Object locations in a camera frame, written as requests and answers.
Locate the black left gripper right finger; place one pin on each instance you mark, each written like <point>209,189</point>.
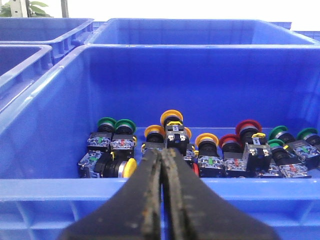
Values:
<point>195,212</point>

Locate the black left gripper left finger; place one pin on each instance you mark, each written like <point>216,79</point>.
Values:
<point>133,213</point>

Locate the red mushroom push button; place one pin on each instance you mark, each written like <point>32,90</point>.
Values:
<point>232,150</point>

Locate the yellow button centre right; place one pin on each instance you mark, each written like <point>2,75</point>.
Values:
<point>210,164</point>

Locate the yellow button lying front left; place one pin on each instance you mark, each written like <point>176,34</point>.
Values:
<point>97,164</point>

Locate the green button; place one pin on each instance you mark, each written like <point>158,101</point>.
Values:
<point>101,139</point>
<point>310,135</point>
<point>123,141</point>
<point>283,163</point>
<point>306,153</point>

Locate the yellow button standing centre top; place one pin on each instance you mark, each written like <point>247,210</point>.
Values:
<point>176,134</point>

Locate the green button far left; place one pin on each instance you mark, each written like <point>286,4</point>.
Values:
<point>101,139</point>

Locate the yellow button behind fingers left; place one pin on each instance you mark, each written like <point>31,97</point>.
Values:
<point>154,135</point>

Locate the red button tall right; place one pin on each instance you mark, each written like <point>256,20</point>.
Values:
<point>257,152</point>

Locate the green button right lower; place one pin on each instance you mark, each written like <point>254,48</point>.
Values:
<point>283,163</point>

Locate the green button right upper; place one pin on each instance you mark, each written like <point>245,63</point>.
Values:
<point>306,153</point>

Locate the green button far right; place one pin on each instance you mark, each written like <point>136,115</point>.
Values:
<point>310,135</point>

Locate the blue bin behind source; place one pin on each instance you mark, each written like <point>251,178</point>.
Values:
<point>144,31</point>

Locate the blue bin far left rear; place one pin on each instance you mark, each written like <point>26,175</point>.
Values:
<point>62,34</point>

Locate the blue bin left near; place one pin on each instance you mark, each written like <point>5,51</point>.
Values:
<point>21,65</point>

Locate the green potted plant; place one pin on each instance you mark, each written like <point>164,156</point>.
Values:
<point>23,9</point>

